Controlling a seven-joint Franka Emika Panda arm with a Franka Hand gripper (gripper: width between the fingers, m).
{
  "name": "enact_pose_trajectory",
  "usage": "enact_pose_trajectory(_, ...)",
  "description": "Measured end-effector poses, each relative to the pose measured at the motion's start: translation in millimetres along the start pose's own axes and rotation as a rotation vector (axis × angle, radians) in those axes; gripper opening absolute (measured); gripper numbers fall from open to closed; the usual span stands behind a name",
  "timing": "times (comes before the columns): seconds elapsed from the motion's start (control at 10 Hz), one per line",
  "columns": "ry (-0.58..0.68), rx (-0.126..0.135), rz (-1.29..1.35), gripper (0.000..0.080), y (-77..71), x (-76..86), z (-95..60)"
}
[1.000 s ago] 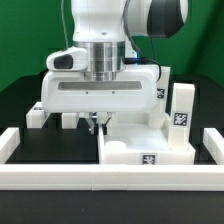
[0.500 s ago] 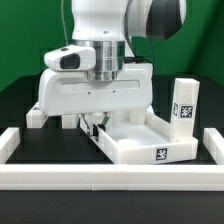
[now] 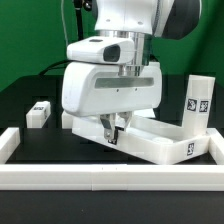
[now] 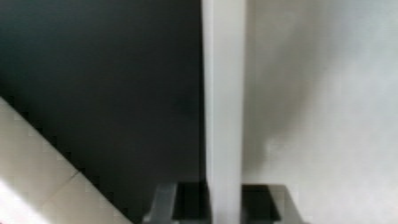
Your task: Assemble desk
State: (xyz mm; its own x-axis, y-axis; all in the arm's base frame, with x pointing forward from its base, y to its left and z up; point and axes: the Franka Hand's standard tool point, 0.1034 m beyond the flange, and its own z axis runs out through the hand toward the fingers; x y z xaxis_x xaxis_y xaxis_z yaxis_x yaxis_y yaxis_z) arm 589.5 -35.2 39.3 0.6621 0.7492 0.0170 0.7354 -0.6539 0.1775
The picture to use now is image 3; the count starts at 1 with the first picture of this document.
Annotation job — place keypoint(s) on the white desk top tray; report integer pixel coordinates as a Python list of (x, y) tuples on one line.
[(148, 139)]

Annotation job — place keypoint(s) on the black camera pole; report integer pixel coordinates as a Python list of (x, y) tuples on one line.
[(80, 5)]

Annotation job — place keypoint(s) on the white U-shaped fence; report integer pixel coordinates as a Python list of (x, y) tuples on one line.
[(103, 177)]

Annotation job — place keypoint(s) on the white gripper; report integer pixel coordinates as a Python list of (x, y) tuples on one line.
[(92, 89)]

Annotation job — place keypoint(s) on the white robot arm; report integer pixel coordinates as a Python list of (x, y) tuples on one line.
[(141, 21)]

